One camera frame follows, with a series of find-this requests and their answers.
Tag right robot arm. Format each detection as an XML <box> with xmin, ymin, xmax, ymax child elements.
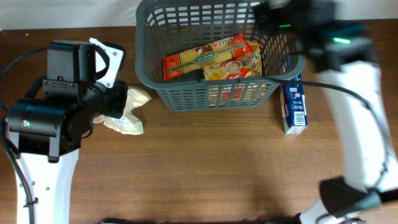
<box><xmin>253</xmin><ymin>1</ymin><xmax>397</xmax><ymax>223</ymax></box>

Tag grey plastic basket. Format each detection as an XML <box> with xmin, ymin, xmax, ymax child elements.
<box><xmin>136</xmin><ymin>0</ymin><xmax>305</xmax><ymax>111</ymax></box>

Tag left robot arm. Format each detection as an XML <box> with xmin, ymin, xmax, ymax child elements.
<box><xmin>1</xmin><ymin>38</ymin><xmax>128</xmax><ymax>223</ymax></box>

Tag beige coffee mix bag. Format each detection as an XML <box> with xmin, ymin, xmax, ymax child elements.
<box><xmin>203</xmin><ymin>40</ymin><xmax>263</xmax><ymax>103</ymax></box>

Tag crumpled beige paper bag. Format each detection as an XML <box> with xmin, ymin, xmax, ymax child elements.
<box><xmin>93</xmin><ymin>85</ymin><xmax>152</xmax><ymax>135</ymax></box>

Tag red spaghetti packet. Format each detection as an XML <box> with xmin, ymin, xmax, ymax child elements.
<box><xmin>163</xmin><ymin>34</ymin><xmax>252</xmax><ymax>81</ymax></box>

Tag blue white carton box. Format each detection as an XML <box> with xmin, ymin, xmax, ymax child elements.
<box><xmin>279</xmin><ymin>84</ymin><xmax>308</xmax><ymax>134</ymax></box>

